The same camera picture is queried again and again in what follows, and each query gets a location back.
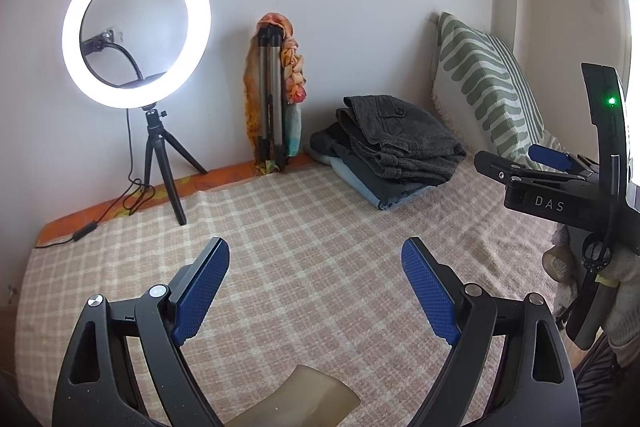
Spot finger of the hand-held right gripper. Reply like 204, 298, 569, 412
473, 150, 601, 190
527, 144, 601, 175

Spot bright window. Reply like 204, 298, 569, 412
612, 0, 640, 212

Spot light blue folded jeans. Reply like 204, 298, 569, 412
327, 157, 433, 212

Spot person's right hand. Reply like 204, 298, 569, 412
542, 227, 640, 353

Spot beige checked blanket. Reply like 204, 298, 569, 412
12, 152, 601, 427

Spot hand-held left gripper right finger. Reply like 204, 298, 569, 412
401, 237, 582, 427

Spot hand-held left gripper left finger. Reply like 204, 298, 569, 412
51, 237, 231, 427

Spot white ring light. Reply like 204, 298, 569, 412
61, 0, 212, 110

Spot folded silver tripod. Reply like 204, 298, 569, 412
254, 24, 291, 172

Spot black ring light cable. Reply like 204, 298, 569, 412
32, 109, 158, 250

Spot black gooseneck phone holder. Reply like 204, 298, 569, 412
80, 27, 173, 88

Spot person's striped trouser leg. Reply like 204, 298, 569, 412
572, 337, 636, 427

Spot small black tripod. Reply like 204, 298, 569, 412
141, 106, 208, 226

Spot dark grey folded garment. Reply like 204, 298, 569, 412
332, 144, 441, 208

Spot grey pants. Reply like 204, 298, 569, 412
336, 94, 468, 186

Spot folded tripod with orange scarf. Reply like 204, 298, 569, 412
242, 12, 307, 175

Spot green patterned pillow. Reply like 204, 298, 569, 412
431, 12, 568, 158

